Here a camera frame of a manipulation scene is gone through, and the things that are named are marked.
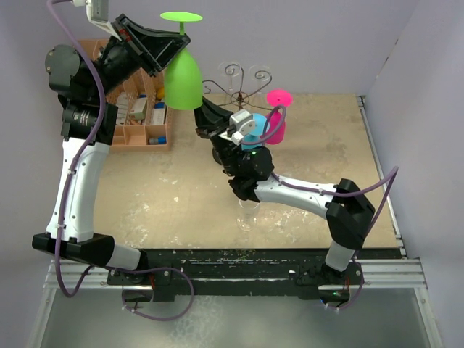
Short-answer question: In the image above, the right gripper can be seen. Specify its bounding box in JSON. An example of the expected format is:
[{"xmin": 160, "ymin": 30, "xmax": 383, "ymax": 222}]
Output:
[{"xmin": 188, "ymin": 92, "xmax": 241, "ymax": 178}]

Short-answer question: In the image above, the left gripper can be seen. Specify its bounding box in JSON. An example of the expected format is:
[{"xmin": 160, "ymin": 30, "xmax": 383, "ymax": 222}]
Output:
[{"xmin": 91, "ymin": 15, "xmax": 191, "ymax": 102}]

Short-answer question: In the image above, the green plastic wine glass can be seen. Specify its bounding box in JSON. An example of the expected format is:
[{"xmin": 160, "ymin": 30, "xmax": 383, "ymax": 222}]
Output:
[{"xmin": 160, "ymin": 11, "xmax": 203, "ymax": 111}]

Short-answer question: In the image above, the blue plastic wine glass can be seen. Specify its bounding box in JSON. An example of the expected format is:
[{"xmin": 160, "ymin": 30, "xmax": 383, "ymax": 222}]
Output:
[{"xmin": 244, "ymin": 113, "xmax": 270, "ymax": 142}]

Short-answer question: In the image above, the clear tall flute glass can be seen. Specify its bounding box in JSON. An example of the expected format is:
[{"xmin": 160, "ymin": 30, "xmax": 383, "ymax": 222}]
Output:
[{"xmin": 218, "ymin": 61, "xmax": 241, "ymax": 94}]

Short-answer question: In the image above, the clear short wine glass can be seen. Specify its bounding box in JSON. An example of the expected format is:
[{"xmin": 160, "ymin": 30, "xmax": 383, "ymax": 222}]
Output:
[{"xmin": 249, "ymin": 65, "xmax": 273, "ymax": 96}]

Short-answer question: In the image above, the pink plastic wine glass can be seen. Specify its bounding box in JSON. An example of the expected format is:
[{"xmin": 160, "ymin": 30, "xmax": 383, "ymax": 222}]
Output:
[{"xmin": 266, "ymin": 89, "xmax": 293, "ymax": 145}]

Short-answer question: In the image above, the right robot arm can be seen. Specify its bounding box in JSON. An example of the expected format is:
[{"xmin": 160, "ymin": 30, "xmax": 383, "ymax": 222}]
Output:
[{"xmin": 194, "ymin": 98, "xmax": 376, "ymax": 283}]

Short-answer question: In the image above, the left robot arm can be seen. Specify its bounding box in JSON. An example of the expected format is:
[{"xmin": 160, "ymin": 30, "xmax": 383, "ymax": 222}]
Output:
[{"xmin": 32, "ymin": 14, "xmax": 191, "ymax": 284}]

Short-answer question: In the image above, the metal wine glass rack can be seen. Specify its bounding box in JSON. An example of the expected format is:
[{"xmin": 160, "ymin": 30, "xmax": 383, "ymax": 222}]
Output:
[{"xmin": 201, "ymin": 64, "xmax": 283, "ymax": 171}]

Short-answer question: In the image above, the clear front wine glass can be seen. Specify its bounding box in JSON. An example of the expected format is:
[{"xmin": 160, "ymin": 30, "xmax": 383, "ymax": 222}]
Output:
[{"xmin": 236, "ymin": 200, "xmax": 260, "ymax": 231}]

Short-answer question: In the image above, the yellow small object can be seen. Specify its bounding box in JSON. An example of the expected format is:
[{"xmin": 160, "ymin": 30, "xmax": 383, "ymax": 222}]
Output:
[{"xmin": 156, "ymin": 87, "xmax": 165, "ymax": 99}]

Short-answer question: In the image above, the blue white box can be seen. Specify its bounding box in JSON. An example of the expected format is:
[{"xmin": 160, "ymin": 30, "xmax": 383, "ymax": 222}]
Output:
[{"xmin": 150, "ymin": 101, "xmax": 167, "ymax": 125}]

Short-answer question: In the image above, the blue capped small bottle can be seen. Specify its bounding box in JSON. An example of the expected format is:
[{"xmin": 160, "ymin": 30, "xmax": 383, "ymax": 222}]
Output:
[{"xmin": 148, "ymin": 137, "xmax": 167, "ymax": 145}]

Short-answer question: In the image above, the white medicine box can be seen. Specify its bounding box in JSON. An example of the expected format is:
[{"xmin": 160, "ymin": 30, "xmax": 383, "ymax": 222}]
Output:
[{"xmin": 128, "ymin": 96, "xmax": 148, "ymax": 121}]

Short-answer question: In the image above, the white blister pack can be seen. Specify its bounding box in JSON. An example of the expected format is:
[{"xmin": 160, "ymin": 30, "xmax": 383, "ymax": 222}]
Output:
[{"xmin": 116, "ymin": 92, "xmax": 128, "ymax": 125}]

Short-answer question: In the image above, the peach plastic file organizer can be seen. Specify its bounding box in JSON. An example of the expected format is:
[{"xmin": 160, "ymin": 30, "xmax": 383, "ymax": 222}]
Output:
[{"xmin": 78, "ymin": 38, "xmax": 176, "ymax": 154}]

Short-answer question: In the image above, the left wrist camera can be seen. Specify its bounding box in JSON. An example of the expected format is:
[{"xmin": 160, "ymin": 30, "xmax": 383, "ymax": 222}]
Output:
[{"xmin": 71, "ymin": 0, "xmax": 120, "ymax": 39}]

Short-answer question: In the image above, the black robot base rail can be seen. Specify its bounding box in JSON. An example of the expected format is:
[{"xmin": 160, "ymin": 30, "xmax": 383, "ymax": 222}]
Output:
[{"xmin": 61, "ymin": 247, "xmax": 421, "ymax": 302}]

